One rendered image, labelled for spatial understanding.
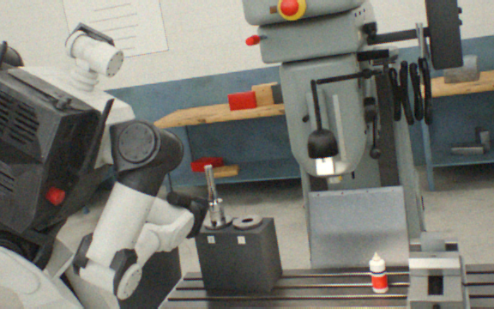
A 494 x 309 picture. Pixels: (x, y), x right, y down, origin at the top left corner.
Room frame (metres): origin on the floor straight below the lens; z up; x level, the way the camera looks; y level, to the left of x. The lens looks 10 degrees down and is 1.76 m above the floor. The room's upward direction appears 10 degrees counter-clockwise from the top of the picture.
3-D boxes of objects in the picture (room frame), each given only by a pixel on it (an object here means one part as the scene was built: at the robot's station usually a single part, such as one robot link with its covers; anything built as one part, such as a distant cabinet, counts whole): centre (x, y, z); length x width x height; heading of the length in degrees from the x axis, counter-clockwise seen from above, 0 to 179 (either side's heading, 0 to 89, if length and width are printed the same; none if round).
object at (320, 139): (1.28, -0.18, 1.44); 0.07 x 0.07 x 0.06
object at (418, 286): (1.36, -0.43, 1.02); 0.35 x 0.15 x 0.11; 160
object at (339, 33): (1.50, -0.24, 1.68); 0.34 x 0.24 x 0.10; 162
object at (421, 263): (1.33, -0.43, 1.05); 0.12 x 0.06 x 0.04; 70
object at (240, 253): (1.60, 0.08, 1.06); 0.22 x 0.12 x 0.20; 64
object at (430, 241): (1.38, -0.45, 1.08); 0.06 x 0.05 x 0.06; 70
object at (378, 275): (1.41, -0.29, 1.02); 0.04 x 0.04 x 0.11
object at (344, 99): (1.46, -0.22, 1.47); 0.21 x 0.19 x 0.32; 72
